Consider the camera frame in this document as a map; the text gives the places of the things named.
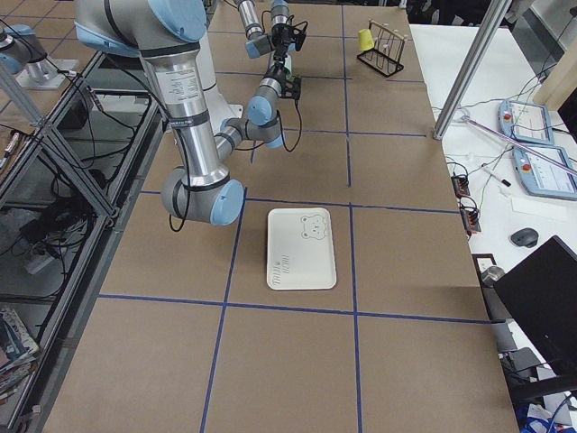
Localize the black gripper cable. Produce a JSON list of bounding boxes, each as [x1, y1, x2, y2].
[[234, 94, 303, 152]]

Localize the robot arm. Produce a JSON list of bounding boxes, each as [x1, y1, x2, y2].
[[75, 1, 306, 226], [234, 0, 308, 61]]

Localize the upper teach pendant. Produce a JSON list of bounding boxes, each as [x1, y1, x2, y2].
[[498, 99, 554, 145]]

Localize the black wire cup rack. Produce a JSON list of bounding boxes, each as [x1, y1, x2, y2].
[[357, 19, 408, 78]]

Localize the lower teach pendant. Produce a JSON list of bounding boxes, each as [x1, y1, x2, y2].
[[513, 148, 576, 201]]

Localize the grey computer mouse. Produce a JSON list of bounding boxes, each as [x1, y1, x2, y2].
[[509, 227, 539, 248]]

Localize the yellow cup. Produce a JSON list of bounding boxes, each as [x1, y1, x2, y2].
[[357, 28, 374, 52]]

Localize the black laptop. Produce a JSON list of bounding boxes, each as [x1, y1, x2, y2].
[[494, 235, 576, 374]]

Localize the aluminium frame post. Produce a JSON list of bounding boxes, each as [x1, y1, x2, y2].
[[433, 0, 512, 140]]

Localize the teach pendant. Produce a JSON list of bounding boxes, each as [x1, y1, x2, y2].
[[513, 148, 576, 201], [498, 99, 554, 145]]

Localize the pale green cup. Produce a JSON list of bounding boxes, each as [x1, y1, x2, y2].
[[277, 55, 292, 79]]

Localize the stack of magazines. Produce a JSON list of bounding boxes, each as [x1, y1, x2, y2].
[[1, 304, 40, 403]]

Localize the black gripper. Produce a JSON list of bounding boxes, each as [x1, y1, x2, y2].
[[271, 21, 308, 58], [275, 72, 301, 100]]

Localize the cream bear serving tray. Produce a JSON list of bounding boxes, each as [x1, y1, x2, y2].
[[267, 207, 337, 290]]

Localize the black marker pen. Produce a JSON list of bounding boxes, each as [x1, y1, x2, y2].
[[482, 166, 511, 188]]

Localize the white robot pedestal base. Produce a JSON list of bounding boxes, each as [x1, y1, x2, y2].
[[196, 32, 243, 131]]

